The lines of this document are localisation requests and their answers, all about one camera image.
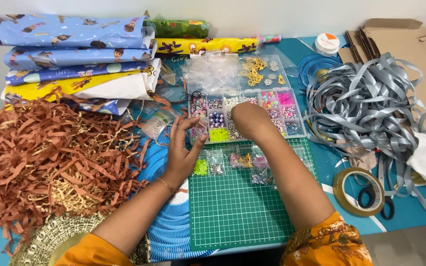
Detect pink patterned wrapping paper roll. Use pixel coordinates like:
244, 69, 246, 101
257, 35, 283, 44

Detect blue honeycomb paper fan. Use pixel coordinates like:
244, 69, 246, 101
135, 126, 218, 264

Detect beige cloth piece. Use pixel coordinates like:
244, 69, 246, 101
336, 138, 378, 171

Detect cluster of gold charms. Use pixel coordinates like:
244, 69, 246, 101
242, 57, 287, 88

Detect yellow airplane wrapping paper roll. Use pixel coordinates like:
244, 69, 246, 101
155, 37, 260, 55

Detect dark blue wrapping paper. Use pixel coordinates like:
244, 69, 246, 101
5, 61, 159, 86

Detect white thread spool orange label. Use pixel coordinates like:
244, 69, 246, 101
314, 33, 341, 57

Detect stack of brown paper bags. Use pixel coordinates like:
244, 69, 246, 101
337, 18, 426, 145

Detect black scissors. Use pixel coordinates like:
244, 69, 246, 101
357, 185, 396, 221

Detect blue ribbon roll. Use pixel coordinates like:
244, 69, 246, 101
296, 54, 344, 91

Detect green cutting mat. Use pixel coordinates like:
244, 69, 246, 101
188, 138, 319, 252

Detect green wrapping paper roll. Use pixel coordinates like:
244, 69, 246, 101
143, 18, 210, 40

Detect bag of white letter beads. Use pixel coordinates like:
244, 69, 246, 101
141, 109, 179, 141

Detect bag of green beads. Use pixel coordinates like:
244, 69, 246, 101
192, 157, 209, 177

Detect heap of brown shredded paper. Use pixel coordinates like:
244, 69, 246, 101
0, 86, 151, 256

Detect bag of pink beads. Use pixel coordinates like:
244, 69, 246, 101
252, 147, 270, 170

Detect pile of clear zip bags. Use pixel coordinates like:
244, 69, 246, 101
181, 49, 242, 94

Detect bag of blue purple beads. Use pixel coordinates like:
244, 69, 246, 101
250, 168, 275, 187

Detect orange floral right sleeve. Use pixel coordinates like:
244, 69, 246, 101
280, 211, 374, 266

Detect light blue cartoon wrapping paper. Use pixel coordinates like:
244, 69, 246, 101
0, 13, 157, 51
2, 40, 158, 71

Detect blue patterned tablecloth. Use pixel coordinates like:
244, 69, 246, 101
0, 35, 426, 266

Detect clear plastic bead organizer box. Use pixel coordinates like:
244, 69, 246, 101
188, 55, 307, 145

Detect orange left sleeve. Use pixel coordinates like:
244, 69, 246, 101
53, 233, 137, 266

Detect black elastic cord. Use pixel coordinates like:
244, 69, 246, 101
180, 90, 208, 112

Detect bag of silver beads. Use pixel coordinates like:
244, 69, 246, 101
208, 151, 226, 176

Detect heap of grey satin ribbon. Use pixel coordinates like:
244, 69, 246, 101
303, 52, 426, 218

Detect person's right hand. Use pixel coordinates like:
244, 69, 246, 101
231, 101, 273, 143

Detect bag of pink gold charms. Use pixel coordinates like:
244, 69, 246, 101
228, 147, 254, 170

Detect clear adhesive tape roll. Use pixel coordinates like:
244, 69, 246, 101
332, 167, 386, 218

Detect yellow cartoon wrapping paper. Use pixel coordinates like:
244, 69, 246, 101
0, 58, 162, 111

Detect gold chain bracelet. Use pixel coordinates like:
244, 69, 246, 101
156, 177, 177, 196

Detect small clear zip bag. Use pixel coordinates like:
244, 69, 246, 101
193, 119, 210, 141

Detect person's left hand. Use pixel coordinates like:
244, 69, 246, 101
163, 115, 209, 188

